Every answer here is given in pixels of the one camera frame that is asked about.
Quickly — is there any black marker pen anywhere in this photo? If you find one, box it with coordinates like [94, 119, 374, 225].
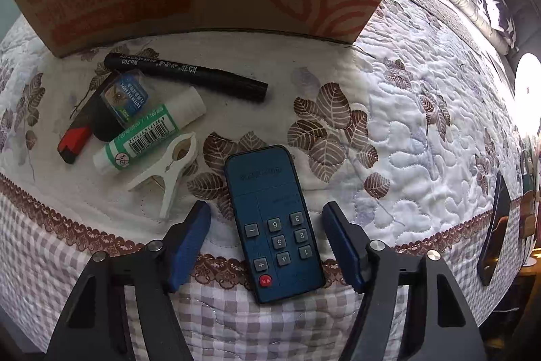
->
[104, 52, 269, 103]

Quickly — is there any black smartphone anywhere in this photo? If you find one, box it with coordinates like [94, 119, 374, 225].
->
[477, 172, 511, 287]

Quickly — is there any black red utility knife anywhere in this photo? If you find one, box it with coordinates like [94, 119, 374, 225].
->
[57, 72, 127, 164]

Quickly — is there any white green glue stick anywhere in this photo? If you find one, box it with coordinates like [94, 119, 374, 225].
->
[92, 86, 206, 176]

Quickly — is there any white plastic clothespin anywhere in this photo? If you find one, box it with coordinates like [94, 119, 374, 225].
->
[127, 132, 198, 221]

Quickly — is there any small blue eye drops box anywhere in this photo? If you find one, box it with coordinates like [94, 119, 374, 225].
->
[101, 74, 152, 122]

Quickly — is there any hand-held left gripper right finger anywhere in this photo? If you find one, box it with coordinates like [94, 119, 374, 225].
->
[322, 201, 486, 361]

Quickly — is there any blue remote control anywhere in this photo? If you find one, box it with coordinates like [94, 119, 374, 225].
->
[224, 145, 326, 305]

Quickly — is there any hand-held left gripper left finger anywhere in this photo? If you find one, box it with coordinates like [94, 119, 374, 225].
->
[45, 201, 212, 361]

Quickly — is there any quilted leaf-print bedspread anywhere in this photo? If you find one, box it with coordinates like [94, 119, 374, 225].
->
[0, 0, 534, 353]

